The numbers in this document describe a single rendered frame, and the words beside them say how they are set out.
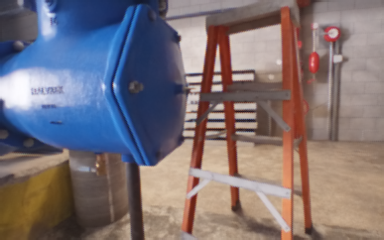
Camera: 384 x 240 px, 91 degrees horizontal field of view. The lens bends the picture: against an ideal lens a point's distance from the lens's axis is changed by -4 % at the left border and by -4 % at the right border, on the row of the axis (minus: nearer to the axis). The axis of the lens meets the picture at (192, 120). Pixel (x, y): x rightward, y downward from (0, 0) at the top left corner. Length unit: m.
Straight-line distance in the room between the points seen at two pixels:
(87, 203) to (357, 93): 4.18
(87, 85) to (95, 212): 1.01
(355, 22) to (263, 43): 1.51
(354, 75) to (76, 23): 4.14
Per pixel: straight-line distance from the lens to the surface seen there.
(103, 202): 1.46
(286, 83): 0.76
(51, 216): 1.65
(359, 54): 4.42
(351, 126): 4.37
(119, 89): 0.53
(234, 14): 0.94
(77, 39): 0.76
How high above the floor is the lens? 0.81
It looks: 6 degrees down
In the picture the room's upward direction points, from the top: 2 degrees counter-clockwise
